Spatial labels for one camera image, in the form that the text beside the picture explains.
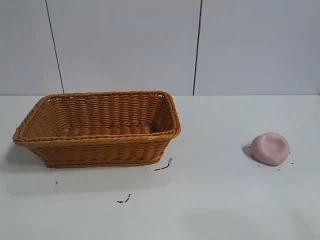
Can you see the pink peach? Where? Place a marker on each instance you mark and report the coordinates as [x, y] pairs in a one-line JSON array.
[[270, 149]]

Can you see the brown woven wicker basket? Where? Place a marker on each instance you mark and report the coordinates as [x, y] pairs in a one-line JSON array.
[[100, 150]]

